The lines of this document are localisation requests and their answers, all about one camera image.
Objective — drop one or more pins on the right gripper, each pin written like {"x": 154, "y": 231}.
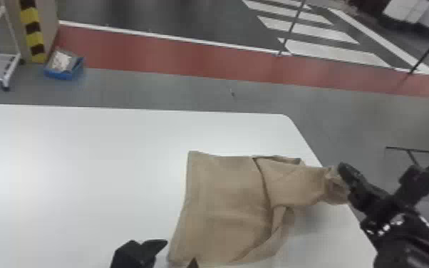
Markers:
{"x": 388, "y": 211}

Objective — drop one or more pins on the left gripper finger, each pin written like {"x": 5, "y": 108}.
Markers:
{"x": 136, "y": 256}
{"x": 193, "y": 264}

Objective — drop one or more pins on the beige towel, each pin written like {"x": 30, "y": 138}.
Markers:
{"x": 229, "y": 202}

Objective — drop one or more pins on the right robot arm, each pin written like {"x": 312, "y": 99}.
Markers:
{"x": 405, "y": 247}

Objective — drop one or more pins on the blue tray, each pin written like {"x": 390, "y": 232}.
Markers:
{"x": 63, "y": 65}

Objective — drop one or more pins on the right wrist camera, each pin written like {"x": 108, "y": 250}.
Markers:
{"x": 418, "y": 183}

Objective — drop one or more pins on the yellow black striped post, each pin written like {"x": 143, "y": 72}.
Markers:
{"x": 35, "y": 30}

